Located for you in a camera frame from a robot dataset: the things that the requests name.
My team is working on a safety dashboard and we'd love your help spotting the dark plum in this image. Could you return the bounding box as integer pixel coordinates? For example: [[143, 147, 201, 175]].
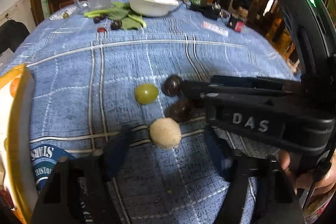
[[165, 100, 193, 123], [162, 75, 183, 97]]

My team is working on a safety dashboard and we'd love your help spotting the green grape fruit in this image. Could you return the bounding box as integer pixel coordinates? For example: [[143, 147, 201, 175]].
[[134, 83, 158, 105]]

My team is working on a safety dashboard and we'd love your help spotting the small orange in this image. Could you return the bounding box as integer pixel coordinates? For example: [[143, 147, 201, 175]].
[[10, 77, 21, 98]]

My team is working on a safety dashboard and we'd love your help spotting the person right hand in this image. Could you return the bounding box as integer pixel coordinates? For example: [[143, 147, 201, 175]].
[[277, 149, 336, 196]]

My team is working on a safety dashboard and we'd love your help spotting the red black jar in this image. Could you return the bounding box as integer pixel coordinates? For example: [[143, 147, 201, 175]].
[[227, 14, 245, 32]]

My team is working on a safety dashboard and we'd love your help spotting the white red paper card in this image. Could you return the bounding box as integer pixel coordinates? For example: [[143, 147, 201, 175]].
[[201, 22, 228, 37]]

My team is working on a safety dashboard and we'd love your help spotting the yellow cardboard tray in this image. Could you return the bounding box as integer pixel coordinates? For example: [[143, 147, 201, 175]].
[[1, 64, 38, 223]]

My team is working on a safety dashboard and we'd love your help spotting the black charger device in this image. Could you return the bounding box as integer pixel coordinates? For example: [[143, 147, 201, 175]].
[[189, 2, 222, 20]]

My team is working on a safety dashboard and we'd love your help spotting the blue plaid tablecloth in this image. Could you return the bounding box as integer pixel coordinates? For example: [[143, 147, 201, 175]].
[[1, 7, 294, 223]]

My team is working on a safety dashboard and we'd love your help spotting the white bowl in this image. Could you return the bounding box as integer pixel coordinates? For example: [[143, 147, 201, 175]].
[[129, 0, 179, 18]]

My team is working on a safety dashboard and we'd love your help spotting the green leafy vegetable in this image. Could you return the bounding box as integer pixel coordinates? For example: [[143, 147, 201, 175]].
[[84, 2, 147, 30]]

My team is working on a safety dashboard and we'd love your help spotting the black sofa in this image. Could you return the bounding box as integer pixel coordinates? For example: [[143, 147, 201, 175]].
[[0, 19, 30, 54]]

